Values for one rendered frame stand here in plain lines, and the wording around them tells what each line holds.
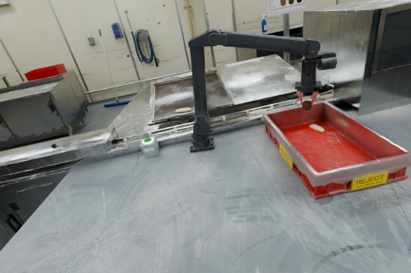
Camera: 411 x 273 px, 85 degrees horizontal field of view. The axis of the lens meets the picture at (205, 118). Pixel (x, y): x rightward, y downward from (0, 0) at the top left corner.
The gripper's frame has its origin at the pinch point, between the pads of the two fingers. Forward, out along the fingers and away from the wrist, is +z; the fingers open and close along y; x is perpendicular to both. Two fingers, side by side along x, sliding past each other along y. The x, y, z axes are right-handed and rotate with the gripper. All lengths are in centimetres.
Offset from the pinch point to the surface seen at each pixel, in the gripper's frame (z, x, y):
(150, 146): 10, 29, 68
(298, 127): 14.8, -3.8, 3.4
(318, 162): 14.8, 22.4, -4.5
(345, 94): 6.8, -26.3, -18.4
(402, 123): 14.6, -11.3, -39.3
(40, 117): 54, -68, 341
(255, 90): 7.2, -35.8, 29.6
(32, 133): 76, -57, 359
